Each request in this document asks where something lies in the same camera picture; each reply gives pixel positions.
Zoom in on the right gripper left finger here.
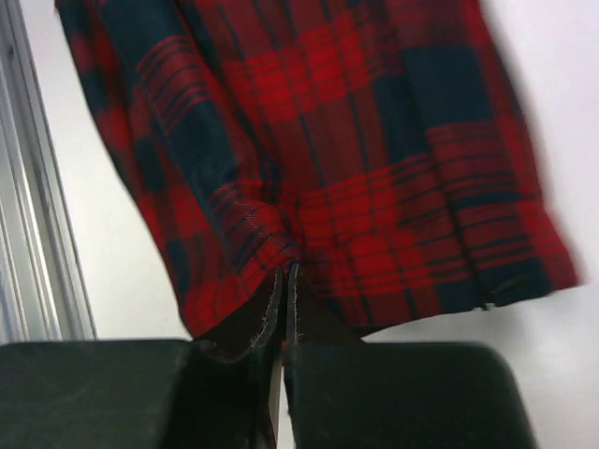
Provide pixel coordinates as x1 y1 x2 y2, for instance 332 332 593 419
1 271 284 448

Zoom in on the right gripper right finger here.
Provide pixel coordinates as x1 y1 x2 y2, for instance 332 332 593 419
285 266 537 448

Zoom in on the red navy plaid skirt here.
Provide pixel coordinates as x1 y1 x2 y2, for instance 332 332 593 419
56 1 578 351

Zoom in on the aluminium front rail frame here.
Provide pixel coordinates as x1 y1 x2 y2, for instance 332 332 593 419
1 1 96 343

